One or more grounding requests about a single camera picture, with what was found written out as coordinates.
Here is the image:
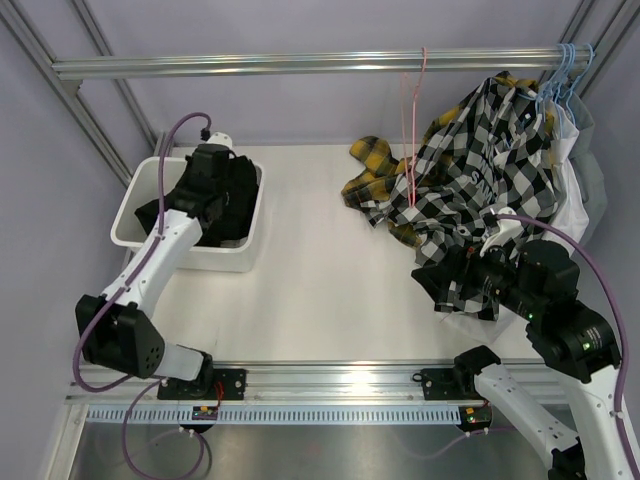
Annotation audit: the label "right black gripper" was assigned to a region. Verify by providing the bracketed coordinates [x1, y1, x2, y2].
[411, 230, 542, 319]

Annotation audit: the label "pink wire hanger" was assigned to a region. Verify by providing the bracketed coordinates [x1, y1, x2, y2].
[400, 47, 428, 208]

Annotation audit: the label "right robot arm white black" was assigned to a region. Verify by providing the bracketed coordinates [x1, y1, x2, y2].
[411, 240, 639, 479]

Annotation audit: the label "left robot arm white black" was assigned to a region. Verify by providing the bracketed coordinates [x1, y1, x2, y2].
[72, 142, 236, 399]

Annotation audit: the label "black white checkered shirt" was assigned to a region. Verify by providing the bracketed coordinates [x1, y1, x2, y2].
[359, 77, 556, 321]

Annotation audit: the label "yellow black plaid shirt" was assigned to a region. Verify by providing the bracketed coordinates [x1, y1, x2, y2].
[341, 70, 557, 251]

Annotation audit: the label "white plastic bin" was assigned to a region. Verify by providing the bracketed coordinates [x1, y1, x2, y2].
[110, 156, 265, 273]

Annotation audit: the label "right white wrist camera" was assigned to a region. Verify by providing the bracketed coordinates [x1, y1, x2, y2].
[480, 207, 522, 257]

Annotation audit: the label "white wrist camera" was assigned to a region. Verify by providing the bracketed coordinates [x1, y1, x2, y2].
[480, 207, 522, 257]
[203, 131, 234, 150]

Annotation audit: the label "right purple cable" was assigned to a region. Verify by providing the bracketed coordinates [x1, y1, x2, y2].
[399, 212, 640, 461]

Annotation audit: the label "purple cable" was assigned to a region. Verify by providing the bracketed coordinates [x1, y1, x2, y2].
[399, 212, 640, 461]
[72, 113, 214, 479]

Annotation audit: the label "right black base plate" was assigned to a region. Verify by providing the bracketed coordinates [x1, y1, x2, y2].
[411, 367, 493, 433]

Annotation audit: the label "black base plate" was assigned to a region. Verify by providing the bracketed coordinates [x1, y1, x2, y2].
[157, 368, 247, 434]
[411, 367, 493, 433]

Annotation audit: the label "aluminium front rail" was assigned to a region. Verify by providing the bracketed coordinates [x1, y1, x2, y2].
[64, 360, 567, 406]

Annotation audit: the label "aluminium hanging rail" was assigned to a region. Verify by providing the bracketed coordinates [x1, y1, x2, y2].
[51, 45, 591, 81]

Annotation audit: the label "light blue wire hangers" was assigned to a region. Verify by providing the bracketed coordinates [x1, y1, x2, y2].
[517, 43, 596, 132]

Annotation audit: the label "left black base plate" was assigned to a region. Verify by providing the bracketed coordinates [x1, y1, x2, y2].
[157, 368, 247, 434]

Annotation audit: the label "white slotted cable duct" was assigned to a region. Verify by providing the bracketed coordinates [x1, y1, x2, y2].
[86, 404, 462, 426]

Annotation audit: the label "right aluminium frame post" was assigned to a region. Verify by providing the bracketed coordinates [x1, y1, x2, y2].
[559, 0, 639, 101]

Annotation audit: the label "aluminium frame post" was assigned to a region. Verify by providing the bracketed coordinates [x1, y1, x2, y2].
[1, 1, 165, 186]
[559, 0, 639, 101]

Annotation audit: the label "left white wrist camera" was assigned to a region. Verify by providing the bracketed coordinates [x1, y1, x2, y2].
[203, 131, 234, 150]

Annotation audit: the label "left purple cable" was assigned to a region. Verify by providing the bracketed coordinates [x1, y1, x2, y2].
[72, 113, 214, 479]

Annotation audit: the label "left aluminium frame post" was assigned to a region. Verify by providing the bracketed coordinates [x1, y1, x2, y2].
[1, 1, 165, 186]

